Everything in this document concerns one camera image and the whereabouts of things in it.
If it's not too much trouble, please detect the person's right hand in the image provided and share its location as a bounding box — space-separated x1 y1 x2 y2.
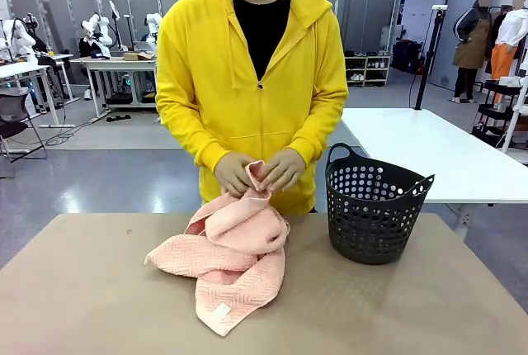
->
214 152 258 199

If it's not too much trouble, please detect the person's left hand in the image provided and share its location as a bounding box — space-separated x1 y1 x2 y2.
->
261 149 307 192

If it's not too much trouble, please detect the pink terry towel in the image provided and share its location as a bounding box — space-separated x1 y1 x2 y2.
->
144 159 292 338

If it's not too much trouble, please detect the person's right forearm yellow sleeve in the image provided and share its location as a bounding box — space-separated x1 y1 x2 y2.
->
155 94 230 175

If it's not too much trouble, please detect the person's left forearm yellow sleeve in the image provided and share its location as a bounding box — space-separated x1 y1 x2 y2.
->
288 94 350 166

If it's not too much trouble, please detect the person's torso yellow hoodie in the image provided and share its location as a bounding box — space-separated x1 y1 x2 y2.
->
155 0 350 215

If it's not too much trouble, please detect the black perforated plastic basket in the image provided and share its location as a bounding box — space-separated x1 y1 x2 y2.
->
324 143 436 266

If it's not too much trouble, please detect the white shoe rack shelf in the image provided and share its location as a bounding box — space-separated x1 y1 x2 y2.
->
343 54 391 88

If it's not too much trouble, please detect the large white table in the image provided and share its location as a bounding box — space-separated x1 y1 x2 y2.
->
341 106 528 232

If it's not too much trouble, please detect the white desk with cardboard box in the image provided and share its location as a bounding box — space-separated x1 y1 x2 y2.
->
68 54 159 121

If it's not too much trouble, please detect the black suitcase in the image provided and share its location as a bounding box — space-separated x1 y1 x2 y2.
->
391 38 425 74

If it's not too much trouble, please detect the black utility cart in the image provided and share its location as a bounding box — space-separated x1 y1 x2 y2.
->
471 78 528 150

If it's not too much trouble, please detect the black office chair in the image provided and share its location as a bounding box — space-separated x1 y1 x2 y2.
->
0 91 49 179

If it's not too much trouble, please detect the person in brown apron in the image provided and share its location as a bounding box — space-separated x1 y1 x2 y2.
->
450 0 494 104

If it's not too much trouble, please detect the white desk with robots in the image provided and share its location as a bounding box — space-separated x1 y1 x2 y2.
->
0 59 76 130

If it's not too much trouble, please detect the black camera tripod pole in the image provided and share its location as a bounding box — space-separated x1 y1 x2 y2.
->
413 5 449 111

